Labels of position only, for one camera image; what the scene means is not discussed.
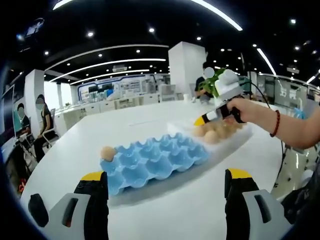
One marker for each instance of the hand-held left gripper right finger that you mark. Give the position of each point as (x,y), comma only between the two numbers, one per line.
(237,205)

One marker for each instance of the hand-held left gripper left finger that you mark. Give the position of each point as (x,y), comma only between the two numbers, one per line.
(96,207)

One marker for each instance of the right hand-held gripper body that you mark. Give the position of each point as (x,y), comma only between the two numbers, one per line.
(228,85)

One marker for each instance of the cluster of brown eggs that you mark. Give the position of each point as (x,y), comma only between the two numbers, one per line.
(211,137)

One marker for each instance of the single brown egg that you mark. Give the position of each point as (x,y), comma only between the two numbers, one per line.
(108,152)

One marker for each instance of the blue egg tray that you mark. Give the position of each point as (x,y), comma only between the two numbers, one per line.
(150,160)

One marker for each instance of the white foam egg holder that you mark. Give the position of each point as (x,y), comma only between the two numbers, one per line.
(178,130)

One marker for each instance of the person's right hand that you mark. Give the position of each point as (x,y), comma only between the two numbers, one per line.
(255,112)

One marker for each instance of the white paper cup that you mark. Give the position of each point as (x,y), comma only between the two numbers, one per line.
(186,97)

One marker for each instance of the white square pillar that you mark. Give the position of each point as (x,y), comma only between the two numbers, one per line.
(33,85)
(185,70)

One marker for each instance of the grey office chair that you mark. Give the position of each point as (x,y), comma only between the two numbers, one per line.
(168,91)

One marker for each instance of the small black object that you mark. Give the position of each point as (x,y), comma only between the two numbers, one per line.
(38,210)

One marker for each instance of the person's dark patterned clothing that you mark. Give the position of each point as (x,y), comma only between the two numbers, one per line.
(300,200)

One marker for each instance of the white table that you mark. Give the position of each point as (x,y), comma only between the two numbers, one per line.
(175,217)

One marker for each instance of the white low cabinet row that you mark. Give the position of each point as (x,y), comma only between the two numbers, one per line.
(107,106)

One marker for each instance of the ceiling air vent unit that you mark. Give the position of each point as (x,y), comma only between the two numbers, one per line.
(120,68)

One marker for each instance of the blue framed display wall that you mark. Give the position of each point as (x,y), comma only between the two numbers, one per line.
(125,86)

